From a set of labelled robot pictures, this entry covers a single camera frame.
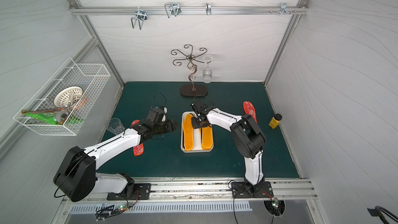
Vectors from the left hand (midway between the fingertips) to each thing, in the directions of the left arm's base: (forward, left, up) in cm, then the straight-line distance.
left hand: (174, 125), depth 86 cm
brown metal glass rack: (+35, -6, -8) cm, 36 cm away
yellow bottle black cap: (+6, -59, -3) cm, 60 cm away
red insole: (+19, -48, -10) cm, 52 cm away
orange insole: (-1, -7, -7) cm, 10 cm away
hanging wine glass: (+31, -18, +12) cm, 37 cm away
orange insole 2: (-4, -19, -7) cm, 20 cm away
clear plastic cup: (+3, +38, -8) cm, 39 cm away
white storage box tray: (-3, -13, -10) cm, 16 cm away
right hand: (+6, -12, -7) cm, 15 cm away
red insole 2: (-11, +20, -9) cm, 25 cm away
